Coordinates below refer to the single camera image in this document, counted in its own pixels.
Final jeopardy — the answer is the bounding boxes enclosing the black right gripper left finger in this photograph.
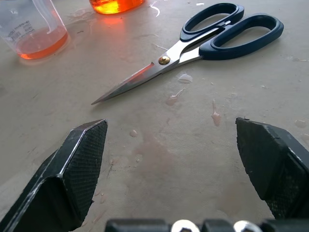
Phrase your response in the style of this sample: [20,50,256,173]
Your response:
[0,118,108,232]

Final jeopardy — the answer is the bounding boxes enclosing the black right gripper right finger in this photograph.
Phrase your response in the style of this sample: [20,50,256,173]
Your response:
[235,117,309,220]

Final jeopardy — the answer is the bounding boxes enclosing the small clear measuring cup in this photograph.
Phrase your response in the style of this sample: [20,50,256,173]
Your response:
[0,0,70,60]

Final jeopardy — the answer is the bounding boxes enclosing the orange liquid container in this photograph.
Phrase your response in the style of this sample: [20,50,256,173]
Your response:
[89,0,146,15]

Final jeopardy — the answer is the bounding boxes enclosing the blue-handled steel scissors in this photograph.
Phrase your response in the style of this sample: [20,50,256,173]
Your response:
[91,2,284,105]

